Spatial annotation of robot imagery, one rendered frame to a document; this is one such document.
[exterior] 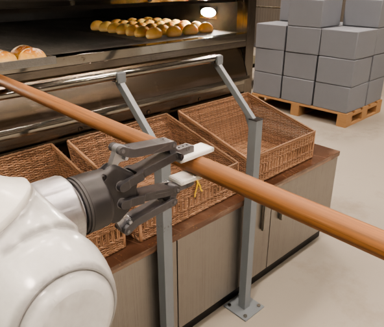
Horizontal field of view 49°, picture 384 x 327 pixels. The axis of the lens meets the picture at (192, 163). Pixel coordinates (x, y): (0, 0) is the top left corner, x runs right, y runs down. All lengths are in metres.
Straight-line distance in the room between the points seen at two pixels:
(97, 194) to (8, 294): 0.26
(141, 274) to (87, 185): 1.08
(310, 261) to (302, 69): 2.86
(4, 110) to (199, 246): 0.91
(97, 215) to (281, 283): 1.87
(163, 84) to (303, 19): 3.03
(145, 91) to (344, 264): 1.45
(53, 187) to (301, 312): 1.81
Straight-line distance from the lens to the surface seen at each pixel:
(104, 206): 0.52
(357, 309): 2.28
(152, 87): 2.02
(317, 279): 2.40
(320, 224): 0.51
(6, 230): 0.31
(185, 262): 1.72
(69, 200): 0.50
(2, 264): 0.29
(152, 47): 2.00
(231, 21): 2.54
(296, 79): 4.99
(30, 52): 1.59
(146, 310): 1.69
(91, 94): 1.85
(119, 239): 1.51
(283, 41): 5.04
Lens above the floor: 1.46
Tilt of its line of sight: 24 degrees down
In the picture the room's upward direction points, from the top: straight up
